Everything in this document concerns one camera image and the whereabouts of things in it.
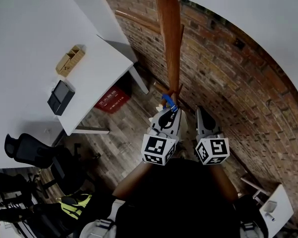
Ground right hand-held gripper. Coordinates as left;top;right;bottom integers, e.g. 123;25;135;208
195;107;230;166

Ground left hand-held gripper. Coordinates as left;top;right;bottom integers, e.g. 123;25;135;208
141;109;182;166

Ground white bag with blue strap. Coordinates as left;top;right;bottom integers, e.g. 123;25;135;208
149;94;189;143

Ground wooden coat stand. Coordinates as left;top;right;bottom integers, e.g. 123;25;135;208
99;0;186;104

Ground person's right forearm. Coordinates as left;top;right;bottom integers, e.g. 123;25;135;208
208;164;239;203

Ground person's left forearm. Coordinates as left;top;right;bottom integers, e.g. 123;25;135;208
112;161;153;200

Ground yellow-green and black backpack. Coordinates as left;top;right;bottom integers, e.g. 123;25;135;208
57;193;92;220

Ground red box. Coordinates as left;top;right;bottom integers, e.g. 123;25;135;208
94;85;130;114

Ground person's black clothing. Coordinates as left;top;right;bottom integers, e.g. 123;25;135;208
73;157;268;238

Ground white desk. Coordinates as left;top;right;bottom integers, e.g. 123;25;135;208
57;35;149;136

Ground small white device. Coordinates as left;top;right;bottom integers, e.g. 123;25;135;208
262;200;278;222

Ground black square device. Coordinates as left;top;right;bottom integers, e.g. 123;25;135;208
47;80;75;116

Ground light wooden organizer box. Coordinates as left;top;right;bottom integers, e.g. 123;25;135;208
55;45;86;78

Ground small white table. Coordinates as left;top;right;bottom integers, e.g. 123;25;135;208
259;183;295;238

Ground black office chair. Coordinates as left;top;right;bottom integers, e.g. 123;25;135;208
4;133;102;200

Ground black bag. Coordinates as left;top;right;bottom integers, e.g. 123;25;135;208
27;199;95;238

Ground pale wooden stool frame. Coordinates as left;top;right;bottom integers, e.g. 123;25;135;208
240;176;269;203

